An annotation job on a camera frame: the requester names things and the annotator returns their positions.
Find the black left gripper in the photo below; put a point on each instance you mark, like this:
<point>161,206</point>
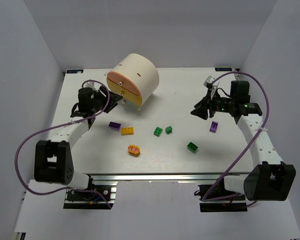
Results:
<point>104,98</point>

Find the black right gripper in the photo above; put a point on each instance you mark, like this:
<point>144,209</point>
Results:
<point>210,107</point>

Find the yellow drawer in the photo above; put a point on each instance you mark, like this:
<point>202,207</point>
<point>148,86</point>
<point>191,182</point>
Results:
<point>130,92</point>

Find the purple curved lego brick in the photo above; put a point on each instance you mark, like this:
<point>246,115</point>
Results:
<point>214,127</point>

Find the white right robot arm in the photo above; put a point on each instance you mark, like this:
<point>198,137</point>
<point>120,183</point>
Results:
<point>271,179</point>

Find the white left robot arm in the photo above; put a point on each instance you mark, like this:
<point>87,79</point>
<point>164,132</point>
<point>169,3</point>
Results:
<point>53,157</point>

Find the yellow lego brick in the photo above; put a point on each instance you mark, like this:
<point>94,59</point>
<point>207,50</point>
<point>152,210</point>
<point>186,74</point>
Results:
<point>127,131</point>

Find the green lego brick right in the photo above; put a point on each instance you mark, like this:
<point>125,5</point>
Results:
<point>192,147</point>

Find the right blue corner label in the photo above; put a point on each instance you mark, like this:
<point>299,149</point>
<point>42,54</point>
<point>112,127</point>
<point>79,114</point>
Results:
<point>223,69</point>

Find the blue corner label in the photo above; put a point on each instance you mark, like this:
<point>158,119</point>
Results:
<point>74,71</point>
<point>223,69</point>

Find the small green lego brick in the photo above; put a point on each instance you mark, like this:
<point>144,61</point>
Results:
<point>169,129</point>

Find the cream drawer cabinet shell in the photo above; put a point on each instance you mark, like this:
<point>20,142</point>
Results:
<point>142,72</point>

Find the green lego brick left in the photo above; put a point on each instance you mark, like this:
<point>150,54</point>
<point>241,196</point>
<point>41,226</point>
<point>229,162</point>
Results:
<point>157,132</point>

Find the left blue corner label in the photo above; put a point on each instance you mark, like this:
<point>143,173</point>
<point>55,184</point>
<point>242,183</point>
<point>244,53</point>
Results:
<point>74,71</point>

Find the orange oval lego piece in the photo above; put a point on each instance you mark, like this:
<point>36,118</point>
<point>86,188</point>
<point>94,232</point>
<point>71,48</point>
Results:
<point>133,150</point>

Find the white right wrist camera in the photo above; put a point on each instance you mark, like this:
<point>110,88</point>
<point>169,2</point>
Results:
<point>212,85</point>

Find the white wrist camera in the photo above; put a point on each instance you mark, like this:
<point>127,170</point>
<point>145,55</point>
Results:
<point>88,83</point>
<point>212,85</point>

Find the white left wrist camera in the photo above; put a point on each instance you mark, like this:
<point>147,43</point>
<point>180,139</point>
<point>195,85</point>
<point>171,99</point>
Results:
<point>88,83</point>

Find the aluminium table front rail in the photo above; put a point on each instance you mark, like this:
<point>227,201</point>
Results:
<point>165,177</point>

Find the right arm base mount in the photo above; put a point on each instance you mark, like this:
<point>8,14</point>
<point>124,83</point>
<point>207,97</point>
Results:
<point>219,200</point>

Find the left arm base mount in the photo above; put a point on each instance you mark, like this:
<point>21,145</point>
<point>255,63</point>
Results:
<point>101,195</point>

